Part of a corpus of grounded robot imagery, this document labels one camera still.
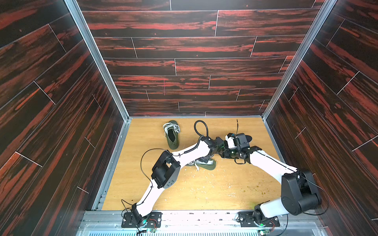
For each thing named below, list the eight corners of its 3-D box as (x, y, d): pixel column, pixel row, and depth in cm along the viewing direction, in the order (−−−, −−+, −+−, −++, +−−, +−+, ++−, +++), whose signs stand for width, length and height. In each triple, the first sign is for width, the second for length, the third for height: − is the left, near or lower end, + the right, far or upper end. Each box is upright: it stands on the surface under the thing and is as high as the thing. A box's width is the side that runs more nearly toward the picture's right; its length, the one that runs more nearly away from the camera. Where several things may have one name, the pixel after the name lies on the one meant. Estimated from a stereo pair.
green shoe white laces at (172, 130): (162, 149, 102) (160, 143, 96) (165, 127, 116) (164, 120, 110) (179, 149, 102) (178, 143, 96) (180, 127, 116) (179, 120, 110)
